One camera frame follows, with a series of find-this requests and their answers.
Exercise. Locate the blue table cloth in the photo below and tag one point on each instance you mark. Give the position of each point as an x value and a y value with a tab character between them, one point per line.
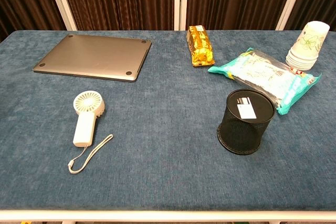
168	129

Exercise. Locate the teal wet wipes pack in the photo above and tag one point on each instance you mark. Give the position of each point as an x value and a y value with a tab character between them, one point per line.
262	77

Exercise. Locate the white table frame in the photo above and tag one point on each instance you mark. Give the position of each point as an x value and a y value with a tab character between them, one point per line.
168	214

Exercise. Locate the black mesh pen holder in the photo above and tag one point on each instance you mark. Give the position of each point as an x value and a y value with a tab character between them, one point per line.
241	132

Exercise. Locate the white handheld fan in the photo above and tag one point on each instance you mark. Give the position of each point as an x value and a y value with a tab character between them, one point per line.
82	129

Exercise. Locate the stacked floral paper cups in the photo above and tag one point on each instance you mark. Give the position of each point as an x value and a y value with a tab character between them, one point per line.
309	43

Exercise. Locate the grey closed laptop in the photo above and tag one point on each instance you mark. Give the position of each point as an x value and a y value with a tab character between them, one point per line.
92	56

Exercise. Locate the gold foil snack package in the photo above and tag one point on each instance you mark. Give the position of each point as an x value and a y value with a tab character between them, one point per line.
200	48

